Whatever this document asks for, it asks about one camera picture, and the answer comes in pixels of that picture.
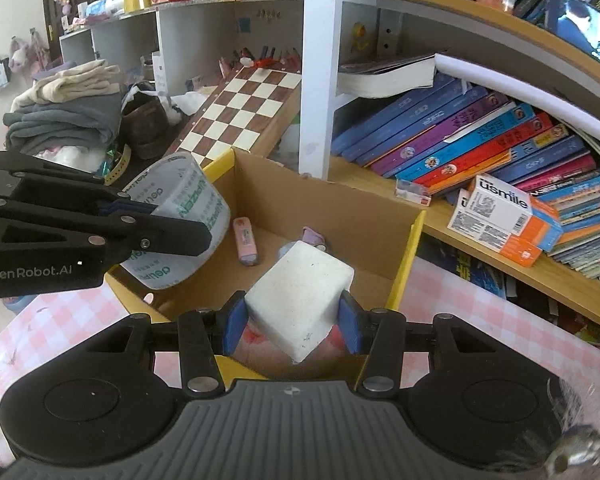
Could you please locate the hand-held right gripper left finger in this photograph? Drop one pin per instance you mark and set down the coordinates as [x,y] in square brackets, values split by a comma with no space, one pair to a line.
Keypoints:
[235,322]

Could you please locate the book with photo cover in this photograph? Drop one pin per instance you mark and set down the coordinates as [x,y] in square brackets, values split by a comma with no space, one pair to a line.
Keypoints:
[587,30]

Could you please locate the pink cartoon desk mat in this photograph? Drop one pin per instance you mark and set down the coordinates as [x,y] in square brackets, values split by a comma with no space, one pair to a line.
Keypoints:
[455,295]

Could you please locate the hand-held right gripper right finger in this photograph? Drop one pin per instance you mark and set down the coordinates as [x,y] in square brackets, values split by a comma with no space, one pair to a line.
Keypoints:
[350,322]

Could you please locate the pink rectangular case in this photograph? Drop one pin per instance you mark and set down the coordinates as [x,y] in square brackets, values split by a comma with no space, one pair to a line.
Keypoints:
[245,242]

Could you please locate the fluffy charm with metal bell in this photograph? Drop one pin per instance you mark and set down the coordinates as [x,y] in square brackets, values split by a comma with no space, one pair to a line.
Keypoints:
[575,452]

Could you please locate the white tube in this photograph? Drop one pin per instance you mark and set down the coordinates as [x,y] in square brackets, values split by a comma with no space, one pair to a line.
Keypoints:
[525,95]

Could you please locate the crumpled white tissue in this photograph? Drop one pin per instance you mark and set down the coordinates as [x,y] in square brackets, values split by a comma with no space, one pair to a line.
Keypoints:
[192,105]

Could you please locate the brown bag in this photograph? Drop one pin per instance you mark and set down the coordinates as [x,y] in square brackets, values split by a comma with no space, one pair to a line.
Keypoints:
[145,127]

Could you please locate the small card box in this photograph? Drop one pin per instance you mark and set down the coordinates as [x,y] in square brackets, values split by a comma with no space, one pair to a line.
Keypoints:
[412,192]

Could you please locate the clear tape roll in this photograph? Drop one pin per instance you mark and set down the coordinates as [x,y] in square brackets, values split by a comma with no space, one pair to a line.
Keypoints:
[190,195]

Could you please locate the yellow cardboard box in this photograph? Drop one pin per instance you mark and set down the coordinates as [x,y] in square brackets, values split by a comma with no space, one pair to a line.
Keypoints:
[355,230]

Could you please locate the white bookshelf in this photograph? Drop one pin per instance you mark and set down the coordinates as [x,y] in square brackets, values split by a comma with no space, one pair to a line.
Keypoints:
[320,85]

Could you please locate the wooden chessboard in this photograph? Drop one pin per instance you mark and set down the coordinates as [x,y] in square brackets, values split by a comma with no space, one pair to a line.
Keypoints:
[230,110]

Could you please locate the thick black paperback book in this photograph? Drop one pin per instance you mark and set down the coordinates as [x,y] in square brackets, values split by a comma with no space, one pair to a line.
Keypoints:
[385,77]

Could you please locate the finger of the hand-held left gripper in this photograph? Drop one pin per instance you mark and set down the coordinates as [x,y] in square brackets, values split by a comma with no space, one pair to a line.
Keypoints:
[55,180]
[170,237]

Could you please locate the beige folded clothes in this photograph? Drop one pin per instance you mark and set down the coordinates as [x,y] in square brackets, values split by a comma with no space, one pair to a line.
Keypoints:
[65,82]

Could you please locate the blue toy camera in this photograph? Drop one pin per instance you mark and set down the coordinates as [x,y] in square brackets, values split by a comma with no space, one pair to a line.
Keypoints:
[312,236]

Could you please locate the orange white carton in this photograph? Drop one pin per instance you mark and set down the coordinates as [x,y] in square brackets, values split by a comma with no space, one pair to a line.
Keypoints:
[500,202]
[472,226]

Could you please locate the grey folded clothes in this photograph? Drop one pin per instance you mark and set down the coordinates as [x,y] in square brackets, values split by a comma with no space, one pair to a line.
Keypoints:
[60,125]

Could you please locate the row of colourful books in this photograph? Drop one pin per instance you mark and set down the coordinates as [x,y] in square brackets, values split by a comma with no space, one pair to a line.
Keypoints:
[480,135]

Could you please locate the row of chess pieces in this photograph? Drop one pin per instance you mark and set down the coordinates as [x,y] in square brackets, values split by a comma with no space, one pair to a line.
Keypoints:
[265,56]

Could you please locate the white foam cube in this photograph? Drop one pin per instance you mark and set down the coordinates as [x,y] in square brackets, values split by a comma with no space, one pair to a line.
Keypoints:
[300,295]

